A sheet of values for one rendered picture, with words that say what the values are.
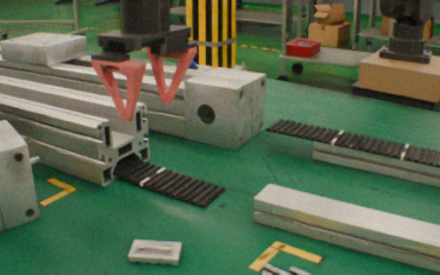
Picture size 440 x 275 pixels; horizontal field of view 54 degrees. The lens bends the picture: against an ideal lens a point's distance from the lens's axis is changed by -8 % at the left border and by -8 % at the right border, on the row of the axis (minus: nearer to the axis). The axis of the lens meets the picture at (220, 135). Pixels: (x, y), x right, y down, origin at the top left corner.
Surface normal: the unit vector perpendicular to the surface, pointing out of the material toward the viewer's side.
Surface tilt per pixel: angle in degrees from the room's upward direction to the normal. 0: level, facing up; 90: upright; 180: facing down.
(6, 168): 90
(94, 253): 0
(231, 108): 90
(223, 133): 90
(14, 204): 90
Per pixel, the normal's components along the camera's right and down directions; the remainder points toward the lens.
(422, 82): -0.58, 0.31
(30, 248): 0.00, -0.93
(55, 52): 0.86, 0.19
